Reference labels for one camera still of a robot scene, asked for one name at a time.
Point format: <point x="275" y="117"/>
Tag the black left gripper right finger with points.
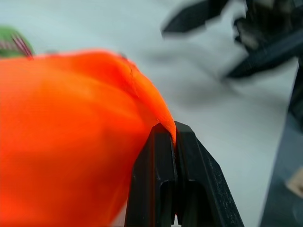
<point x="201" y="179"/>

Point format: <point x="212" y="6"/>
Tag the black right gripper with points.
<point x="272" y="21"/>

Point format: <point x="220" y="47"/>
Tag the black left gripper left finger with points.
<point x="154" y="165"/>

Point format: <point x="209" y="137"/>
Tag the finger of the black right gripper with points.
<point x="189" y="16"/>

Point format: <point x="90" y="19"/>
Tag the orange fabric pouch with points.
<point x="71" y="123"/>

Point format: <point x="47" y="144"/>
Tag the green striped packet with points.
<point x="14" y="41"/>

